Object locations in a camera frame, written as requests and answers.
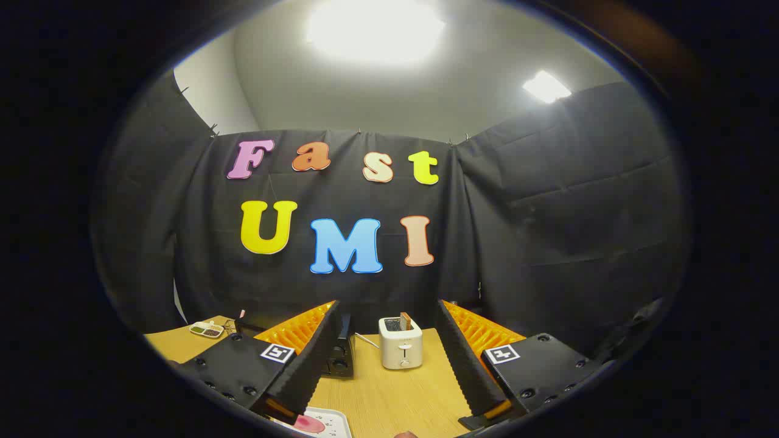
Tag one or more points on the white pop-up toaster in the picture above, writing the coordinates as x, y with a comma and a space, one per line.
400, 350

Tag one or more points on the brown bread slice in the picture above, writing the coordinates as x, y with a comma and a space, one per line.
405, 321

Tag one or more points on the pink meat slice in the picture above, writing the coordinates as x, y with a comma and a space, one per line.
310, 424

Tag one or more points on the large ceiling light panel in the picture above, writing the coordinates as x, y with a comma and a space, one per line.
374, 30

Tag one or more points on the black toaster oven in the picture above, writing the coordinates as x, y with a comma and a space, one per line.
339, 359

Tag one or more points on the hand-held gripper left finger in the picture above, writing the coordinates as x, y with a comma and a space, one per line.
316, 359

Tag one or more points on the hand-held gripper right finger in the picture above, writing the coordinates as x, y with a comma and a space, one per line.
462, 365

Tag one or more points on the white divided dish with beans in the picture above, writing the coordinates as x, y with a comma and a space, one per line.
207, 330

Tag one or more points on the white rectangular tray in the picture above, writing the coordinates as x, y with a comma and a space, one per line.
338, 420

